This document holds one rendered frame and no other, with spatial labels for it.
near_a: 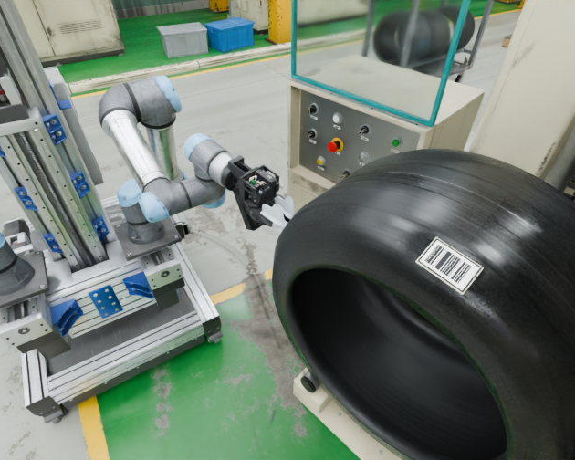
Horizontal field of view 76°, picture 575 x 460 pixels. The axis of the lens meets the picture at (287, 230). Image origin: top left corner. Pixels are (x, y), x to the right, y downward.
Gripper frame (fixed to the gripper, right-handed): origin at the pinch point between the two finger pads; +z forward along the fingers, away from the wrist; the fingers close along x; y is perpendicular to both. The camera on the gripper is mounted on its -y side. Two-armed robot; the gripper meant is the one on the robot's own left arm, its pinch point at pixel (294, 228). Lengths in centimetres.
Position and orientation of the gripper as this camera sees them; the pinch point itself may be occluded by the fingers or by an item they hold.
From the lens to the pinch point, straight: 79.4
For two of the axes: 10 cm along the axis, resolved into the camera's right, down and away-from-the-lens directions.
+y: 0.9, -6.7, -7.3
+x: 7.0, -4.8, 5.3
